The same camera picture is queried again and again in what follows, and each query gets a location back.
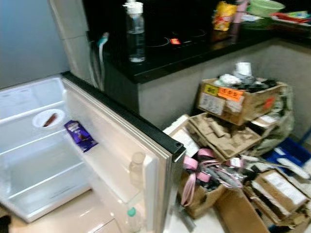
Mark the purple chocolate bar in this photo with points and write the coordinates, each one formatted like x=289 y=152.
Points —
x=80 y=136

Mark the brown sausage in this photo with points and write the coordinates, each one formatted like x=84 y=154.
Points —
x=50 y=120

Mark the black induction cooktop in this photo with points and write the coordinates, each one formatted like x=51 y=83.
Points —
x=189 y=35

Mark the clear bottle with turquoise cap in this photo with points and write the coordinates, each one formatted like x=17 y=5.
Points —
x=132 y=223

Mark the green plastic bowl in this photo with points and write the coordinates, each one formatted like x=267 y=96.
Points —
x=265 y=7

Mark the white round plate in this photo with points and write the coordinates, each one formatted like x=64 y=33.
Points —
x=38 y=121

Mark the red tray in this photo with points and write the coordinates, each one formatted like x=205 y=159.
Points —
x=291 y=18

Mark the black kitchen countertop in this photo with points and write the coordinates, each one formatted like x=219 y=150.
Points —
x=175 y=60

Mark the blue plastic bin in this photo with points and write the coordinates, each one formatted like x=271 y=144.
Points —
x=286 y=150

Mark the yellow red snack bag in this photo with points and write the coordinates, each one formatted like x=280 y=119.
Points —
x=223 y=14

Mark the clear water bottle white lid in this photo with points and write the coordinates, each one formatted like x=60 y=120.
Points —
x=135 y=34

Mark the cardboard box with white label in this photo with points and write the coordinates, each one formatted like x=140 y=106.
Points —
x=279 y=189

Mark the pink plastic tumbler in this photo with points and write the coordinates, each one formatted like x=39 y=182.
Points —
x=240 y=10

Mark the white lidded cardboard box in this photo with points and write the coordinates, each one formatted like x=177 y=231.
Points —
x=180 y=136

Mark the cardboard insert tray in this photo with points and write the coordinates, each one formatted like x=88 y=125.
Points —
x=223 y=136

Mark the cardboard box with orange label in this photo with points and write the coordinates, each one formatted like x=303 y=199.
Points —
x=248 y=109

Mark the grey counter base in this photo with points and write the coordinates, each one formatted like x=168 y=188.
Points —
x=170 y=102

